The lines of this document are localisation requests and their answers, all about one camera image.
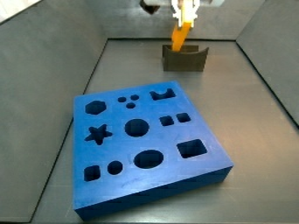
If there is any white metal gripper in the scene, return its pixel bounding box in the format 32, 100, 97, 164
170, 0, 225, 26

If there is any yellow double-square block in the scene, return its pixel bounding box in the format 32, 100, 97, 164
172, 23, 192, 52

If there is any blue foam shape board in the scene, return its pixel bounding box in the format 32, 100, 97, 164
72, 81, 233, 221

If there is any black curved holder stand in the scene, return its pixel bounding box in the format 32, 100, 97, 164
162, 45, 209, 72

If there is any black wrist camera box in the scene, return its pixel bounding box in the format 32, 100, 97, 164
138, 0, 160, 15

